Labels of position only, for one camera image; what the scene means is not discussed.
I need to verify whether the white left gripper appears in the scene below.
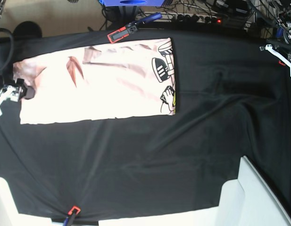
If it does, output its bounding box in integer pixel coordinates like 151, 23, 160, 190
259, 39, 291, 77

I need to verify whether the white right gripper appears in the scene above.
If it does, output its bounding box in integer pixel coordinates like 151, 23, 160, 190
0, 79, 35, 116

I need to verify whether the pink T-shirt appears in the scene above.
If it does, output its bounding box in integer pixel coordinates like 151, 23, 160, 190
13, 38, 176, 124

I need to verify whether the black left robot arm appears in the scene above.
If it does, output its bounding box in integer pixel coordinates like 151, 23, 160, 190
246, 0, 291, 77

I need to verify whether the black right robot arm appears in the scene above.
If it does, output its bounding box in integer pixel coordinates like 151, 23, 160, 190
0, 0, 35, 116

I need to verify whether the black table cloth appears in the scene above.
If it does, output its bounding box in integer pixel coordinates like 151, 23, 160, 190
0, 29, 291, 222

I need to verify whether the orange black clamp top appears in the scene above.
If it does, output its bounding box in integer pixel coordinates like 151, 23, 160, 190
107, 13, 162, 43

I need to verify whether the blue plastic box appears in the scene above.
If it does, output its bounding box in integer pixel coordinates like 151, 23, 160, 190
99, 0, 164, 7

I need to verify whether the white box left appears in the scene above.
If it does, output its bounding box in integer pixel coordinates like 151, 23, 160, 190
0, 177, 22, 226

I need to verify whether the white box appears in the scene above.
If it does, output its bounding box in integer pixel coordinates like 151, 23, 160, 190
218, 155, 291, 226
0, 177, 22, 226

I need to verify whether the blue clamp bottom edge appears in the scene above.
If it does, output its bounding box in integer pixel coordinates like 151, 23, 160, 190
63, 206, 81, 226

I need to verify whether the black power strip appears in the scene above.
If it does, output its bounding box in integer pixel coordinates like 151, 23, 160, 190
158, 12, 223, 25

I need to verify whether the white box right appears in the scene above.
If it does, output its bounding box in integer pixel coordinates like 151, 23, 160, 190
218, 155, 291, 226

